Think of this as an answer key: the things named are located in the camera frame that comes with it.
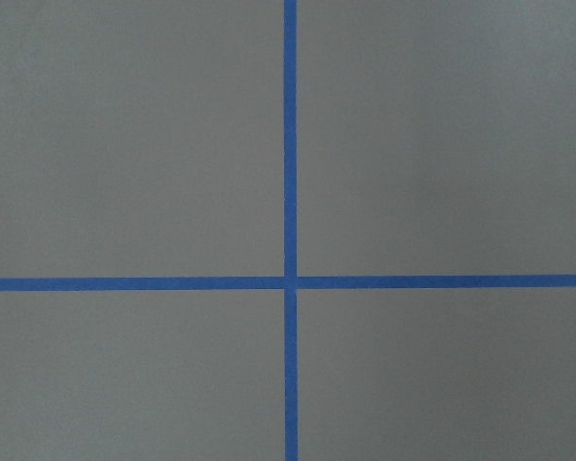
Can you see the blue tape line lengthwise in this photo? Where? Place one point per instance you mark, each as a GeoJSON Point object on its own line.
{"type": "Point", "coordinates": [290, 266]}

